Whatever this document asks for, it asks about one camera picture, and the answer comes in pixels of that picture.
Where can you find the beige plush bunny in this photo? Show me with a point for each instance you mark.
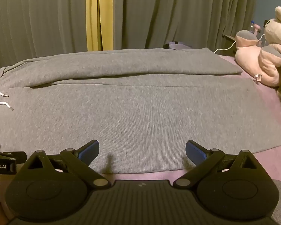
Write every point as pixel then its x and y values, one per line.
pixel 279 29

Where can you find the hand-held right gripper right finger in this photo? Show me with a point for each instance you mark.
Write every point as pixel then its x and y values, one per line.
pixel 194 151

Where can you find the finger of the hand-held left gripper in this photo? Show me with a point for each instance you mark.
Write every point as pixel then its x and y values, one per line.
pixel 13 155

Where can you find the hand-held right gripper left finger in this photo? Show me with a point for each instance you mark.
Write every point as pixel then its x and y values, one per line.
pixel 90 150

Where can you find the pink bed sheet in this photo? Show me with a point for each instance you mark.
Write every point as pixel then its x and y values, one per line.
pixel 272 163

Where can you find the pink plush toy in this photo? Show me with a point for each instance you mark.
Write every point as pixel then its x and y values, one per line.
pixel 260 63

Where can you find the grey knitted sock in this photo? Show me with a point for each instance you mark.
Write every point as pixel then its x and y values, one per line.
pixel 131 103

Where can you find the dark nightstand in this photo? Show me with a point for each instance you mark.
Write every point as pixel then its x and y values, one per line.
pixel 230 39

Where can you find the clear water bottle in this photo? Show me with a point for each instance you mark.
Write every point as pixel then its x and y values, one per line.
pixel 253 27

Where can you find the yellow curtain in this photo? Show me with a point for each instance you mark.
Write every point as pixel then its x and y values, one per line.
pixel 98 16

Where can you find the purple storage box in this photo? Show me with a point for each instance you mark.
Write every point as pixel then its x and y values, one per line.
pixel 178 45

